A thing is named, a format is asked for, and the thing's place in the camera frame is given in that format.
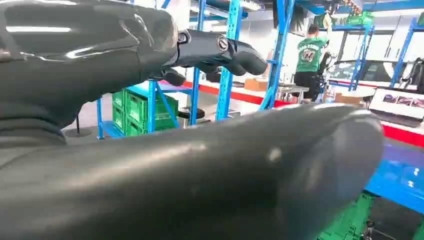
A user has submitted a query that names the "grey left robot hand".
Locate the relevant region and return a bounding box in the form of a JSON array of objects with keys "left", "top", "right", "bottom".
[{"left": 0, "top": 0, "right": 386, "bottom": 240}]

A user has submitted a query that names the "green plastic crate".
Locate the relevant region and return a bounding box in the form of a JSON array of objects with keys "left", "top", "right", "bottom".
[
  {"left": 111, "top": 107, "right": 180, "bottom": 137},
  {"left": 316, "top": 191, "right": 377, "bottom": 240},
  {"left": 111, "top": 89, "right": 180, "bottom": 124},
  {"left": 346, "top": 11, "right": 375, "bottom": 26}
]

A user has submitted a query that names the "black round stand base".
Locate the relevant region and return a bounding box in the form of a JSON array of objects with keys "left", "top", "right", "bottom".
[{"left": 63, "top": 114, "right": 94, "bottom": 139}]

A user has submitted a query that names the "blue metal shelf rack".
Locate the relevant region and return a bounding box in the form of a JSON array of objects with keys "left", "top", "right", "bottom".
[
  {"left": 96, "top": 0, "right": 208, "bottom": 140},
  {"left": 294, "top": 0, "right": 424, "bottom": 92},
  {"left": 215, "top": 0, "right": 424, "bottom": 216}
]

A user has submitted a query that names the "black round stool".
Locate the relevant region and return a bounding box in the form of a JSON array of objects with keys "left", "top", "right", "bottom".
[{"left": 177, "top": 107, "right": 207, "bottom": 128}]

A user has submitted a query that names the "red barrier tape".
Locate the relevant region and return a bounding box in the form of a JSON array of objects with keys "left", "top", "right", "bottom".
[{"left": 158, "top": 80, "right": 424, "bottom": 149}]

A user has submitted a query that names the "steel table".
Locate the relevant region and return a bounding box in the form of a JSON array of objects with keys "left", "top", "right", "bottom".
[{"left": 276, "top": 83, "right": 311, "bottom": 105}]

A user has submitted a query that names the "person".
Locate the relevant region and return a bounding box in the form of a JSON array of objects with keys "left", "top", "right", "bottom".
[{"left": 292, "top": 23, "right": 332, "bottom": 102}]

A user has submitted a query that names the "open laptop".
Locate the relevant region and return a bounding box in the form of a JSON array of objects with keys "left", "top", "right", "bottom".
[{"left": 368, "top": 86, "right": 424, "bottom": 128}]

